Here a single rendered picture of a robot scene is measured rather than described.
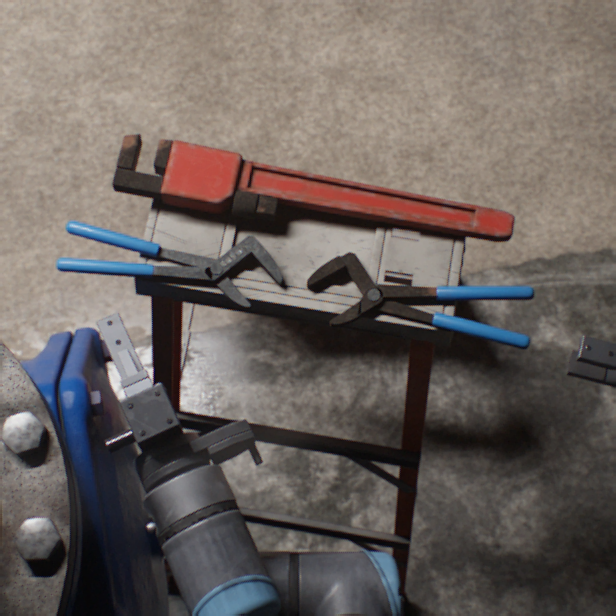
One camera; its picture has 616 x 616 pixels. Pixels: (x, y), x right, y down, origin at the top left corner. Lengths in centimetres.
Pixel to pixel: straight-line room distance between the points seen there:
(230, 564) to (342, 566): 17
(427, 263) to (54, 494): 49
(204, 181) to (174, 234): 7
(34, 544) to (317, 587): 33
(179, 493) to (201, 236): 31
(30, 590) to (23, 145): 172
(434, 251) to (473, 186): 134
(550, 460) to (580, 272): 41
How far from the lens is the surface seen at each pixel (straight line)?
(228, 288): 143
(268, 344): 265
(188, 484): 133
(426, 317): 143
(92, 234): 147
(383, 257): 145
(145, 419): 133
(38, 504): 129
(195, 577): 132
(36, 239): 279
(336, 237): 147
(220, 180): 145
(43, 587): 128
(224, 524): 133
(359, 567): 144
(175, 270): 144
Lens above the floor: 253
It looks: 71 degrees down
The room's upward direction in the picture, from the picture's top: 1 degrees clockwise
